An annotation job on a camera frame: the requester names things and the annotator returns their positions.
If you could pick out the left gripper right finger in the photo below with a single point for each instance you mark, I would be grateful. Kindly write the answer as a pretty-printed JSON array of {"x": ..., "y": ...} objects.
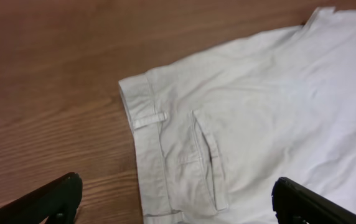
[{"x": 295, "y": 204}]

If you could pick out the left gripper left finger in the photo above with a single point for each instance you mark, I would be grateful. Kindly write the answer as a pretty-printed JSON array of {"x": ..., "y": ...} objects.
[{"x": 55, "y": 202}]

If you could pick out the beige shorts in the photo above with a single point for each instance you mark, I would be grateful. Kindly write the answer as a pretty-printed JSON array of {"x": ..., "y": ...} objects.
[{"x": 214, "y": 131}]

